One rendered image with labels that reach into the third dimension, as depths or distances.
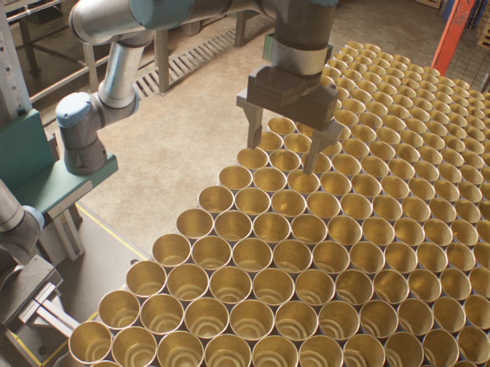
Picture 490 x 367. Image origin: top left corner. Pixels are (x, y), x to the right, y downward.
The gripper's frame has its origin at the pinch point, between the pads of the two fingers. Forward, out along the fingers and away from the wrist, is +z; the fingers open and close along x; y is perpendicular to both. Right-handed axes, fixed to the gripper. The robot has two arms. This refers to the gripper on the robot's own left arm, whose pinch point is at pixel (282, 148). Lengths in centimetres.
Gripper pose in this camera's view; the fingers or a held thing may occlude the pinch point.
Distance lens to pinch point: 62.1
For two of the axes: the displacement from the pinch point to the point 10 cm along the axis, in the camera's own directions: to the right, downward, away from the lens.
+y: 5.1, -6.0, 6.1
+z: -0.7, 6.8, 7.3
